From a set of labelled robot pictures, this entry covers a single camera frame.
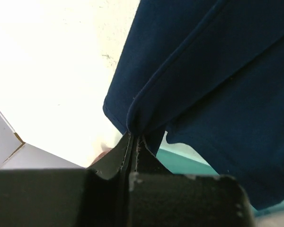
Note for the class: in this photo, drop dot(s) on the teal plastic basket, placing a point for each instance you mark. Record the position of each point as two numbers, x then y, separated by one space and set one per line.
182 165

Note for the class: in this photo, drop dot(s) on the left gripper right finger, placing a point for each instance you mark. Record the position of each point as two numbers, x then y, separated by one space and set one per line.
159 198

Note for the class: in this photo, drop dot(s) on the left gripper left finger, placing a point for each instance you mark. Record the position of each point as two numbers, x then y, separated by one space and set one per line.
75 197

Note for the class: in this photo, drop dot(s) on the navy blue t-shirt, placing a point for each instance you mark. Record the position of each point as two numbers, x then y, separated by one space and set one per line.
209 74

